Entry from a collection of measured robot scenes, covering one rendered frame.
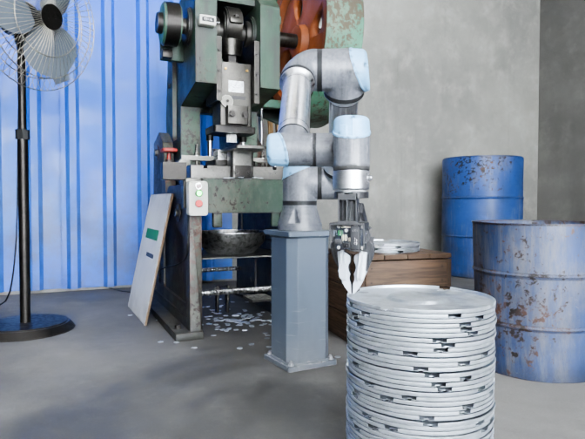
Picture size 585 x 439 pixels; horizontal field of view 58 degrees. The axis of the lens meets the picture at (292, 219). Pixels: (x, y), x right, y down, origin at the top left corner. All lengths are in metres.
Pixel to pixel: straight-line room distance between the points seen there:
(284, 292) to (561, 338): 0.85
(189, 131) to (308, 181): 1.03
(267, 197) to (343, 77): 0.93
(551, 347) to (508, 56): 3.77
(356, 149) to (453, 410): 0.52
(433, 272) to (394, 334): 1.12
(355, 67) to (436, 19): 3.33
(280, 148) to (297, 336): 0.77
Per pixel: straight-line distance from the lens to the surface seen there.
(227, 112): 2.40
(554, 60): 5.40
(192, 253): 2.14
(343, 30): 2.37
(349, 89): 1.51
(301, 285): 1.72
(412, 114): 4.45
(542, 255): 1.74
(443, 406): 1.02
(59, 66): 2.57
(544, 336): 1.79
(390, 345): 0.99
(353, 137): 1.06
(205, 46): 2.41
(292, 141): 1.17
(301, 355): 1.77
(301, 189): 1.74
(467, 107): 4.83
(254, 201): 2.27
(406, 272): 2.03
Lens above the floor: 0.54
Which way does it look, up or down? 2 degrees down
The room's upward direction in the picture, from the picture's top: straight up
